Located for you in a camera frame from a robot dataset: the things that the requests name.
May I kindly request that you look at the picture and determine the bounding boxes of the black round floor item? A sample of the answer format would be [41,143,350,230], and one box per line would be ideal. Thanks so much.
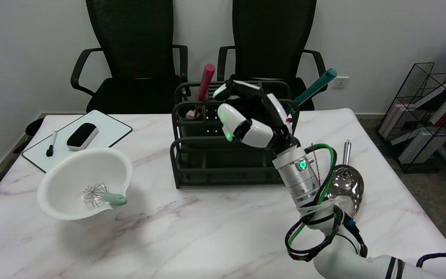
[25,117,45,138]

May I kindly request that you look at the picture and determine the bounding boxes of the black wire book rack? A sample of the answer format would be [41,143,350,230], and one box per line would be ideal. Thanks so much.
[376,62,446,174]

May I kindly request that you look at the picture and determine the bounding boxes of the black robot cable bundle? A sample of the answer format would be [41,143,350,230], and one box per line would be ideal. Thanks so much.
[285,207,367,262]

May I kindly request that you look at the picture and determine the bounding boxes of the small white whiteboard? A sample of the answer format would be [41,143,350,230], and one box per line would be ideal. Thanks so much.
[22,110,133,173]

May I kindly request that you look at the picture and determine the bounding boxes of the black mesh office chair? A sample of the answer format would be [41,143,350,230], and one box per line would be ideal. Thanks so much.
[217,0,329,112]
[71,0,189,114]

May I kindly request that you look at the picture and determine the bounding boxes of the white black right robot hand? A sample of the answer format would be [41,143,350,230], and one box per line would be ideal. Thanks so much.
[212,79,301,155]

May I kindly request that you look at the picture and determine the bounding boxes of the shiny metal scoop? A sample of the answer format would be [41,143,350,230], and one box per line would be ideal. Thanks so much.
[326,140,364,219]

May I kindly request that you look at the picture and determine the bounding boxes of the grey white book stack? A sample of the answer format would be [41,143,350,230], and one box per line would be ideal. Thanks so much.
[397,128,446,164]

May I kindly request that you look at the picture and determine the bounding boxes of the black whiteboard eraser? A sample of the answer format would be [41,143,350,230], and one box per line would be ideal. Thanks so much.
[67,123,99,151]

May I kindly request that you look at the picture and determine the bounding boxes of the black whiteboard marker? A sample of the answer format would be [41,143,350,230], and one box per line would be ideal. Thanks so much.
[46,131,58,157]

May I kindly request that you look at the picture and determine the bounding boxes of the dark green metal organizer rack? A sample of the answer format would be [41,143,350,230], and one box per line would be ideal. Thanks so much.
[170,81,300,189]

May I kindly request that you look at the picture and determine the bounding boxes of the red handled sponge brush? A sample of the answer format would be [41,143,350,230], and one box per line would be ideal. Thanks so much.
[186,64,216,119]

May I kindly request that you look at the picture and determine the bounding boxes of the green robot cable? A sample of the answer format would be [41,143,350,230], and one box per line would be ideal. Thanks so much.
[287,143,338,252]

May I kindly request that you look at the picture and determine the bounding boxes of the white plastic mixing bowl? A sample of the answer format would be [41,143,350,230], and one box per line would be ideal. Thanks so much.
[37,147,133,221]

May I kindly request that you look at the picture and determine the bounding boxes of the green handled wire whisk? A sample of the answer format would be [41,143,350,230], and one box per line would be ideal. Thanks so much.
[82,183,128,208]

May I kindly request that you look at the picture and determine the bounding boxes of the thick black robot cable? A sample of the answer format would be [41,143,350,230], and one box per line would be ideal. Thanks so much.
[417,253,446,269]

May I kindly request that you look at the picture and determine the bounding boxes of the white slanted book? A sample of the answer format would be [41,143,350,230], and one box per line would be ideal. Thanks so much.
[413,81,446,111]

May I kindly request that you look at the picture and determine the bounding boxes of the teal handled sponge brush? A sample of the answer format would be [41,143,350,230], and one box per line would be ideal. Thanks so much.
[285,69,338,115]

